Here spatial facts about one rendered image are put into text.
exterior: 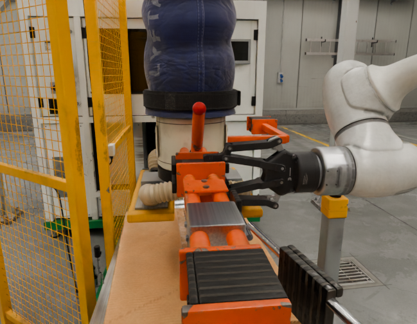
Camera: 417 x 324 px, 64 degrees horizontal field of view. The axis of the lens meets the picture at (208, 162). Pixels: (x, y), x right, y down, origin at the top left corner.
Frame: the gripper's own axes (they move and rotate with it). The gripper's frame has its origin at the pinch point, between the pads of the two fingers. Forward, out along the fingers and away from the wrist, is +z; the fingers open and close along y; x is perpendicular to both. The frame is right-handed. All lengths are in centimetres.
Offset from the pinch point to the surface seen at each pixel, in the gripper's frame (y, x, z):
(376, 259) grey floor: 123, 163, -153
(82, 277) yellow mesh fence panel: 61, 66, 41
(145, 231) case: 28.7, 38.0, 13.4
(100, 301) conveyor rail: 64, 55, 33
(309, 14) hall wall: -174, 887, -380
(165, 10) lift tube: -29.6, 17.7, 5.5
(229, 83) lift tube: -15.0, 20.1, -8.2
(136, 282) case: 28.8, 12.3, 13.8
